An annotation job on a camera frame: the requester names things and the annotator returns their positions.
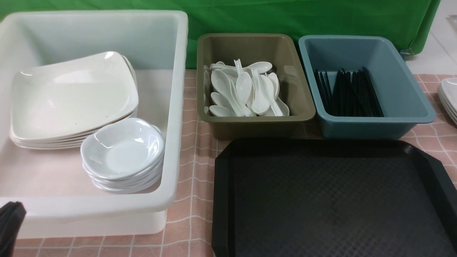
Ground lower stacked white bowls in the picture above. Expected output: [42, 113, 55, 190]
[82, 157, 164, 194]

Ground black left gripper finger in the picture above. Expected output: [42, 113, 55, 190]
[0, 202, 26, 257]

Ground pink checked tablecloth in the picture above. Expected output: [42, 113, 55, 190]
[13, 70, 456, 257]

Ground white plates at right edge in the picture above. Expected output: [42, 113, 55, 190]
[438, 77, 457, 125]

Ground top stacked white square plate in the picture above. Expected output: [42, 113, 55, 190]
[9, 107, 138, 145]

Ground black serving tray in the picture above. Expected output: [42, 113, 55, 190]
[211, 138, 457, 257]

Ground white square rice plate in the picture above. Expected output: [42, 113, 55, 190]
[10, 51, 139, 141]

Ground pile of white spoons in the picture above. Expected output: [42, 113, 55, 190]
[203, 60, 290, 117]

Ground green backdrop cloth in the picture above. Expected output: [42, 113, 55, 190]
[0, 0, 440, 69]

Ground top stacked white bowl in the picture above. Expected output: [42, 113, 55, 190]
[80, 118, 165, 180]

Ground large white plastic tub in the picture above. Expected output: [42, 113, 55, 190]
[1, 10, 189, 238]

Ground bundle of black chopsticks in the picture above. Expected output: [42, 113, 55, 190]
[313, 67, 384, 117]

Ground olive plastic spoon bin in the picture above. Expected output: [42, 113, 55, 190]
[196, 34, 316, 140]

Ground blue plastic chopstick bin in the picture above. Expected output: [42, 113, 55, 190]
[298, 35, 436, 140]

